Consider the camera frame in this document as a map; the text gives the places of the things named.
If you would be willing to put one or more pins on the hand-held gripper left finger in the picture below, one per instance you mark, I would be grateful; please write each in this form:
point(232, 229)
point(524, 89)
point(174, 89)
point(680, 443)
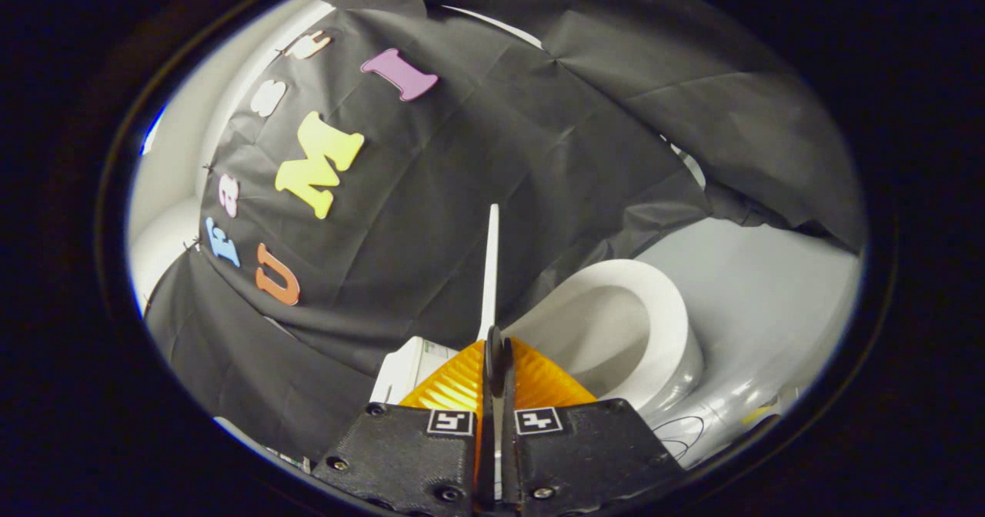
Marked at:
point(408, 455)

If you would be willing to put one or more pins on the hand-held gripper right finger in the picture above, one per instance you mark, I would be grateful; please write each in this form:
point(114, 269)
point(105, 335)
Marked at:
point(585, 455)

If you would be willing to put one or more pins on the white toilet lid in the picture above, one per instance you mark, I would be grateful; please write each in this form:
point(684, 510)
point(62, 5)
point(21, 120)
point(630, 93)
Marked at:
point(490, 271)

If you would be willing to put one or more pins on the white toilet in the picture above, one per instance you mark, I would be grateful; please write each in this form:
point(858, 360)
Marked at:
point(677, 378)

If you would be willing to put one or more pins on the white toilet seat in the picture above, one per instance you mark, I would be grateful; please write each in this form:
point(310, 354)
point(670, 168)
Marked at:
point(662, 309)

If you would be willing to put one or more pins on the black backdrop cloth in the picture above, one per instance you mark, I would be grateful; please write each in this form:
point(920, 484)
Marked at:
point(477, 155)

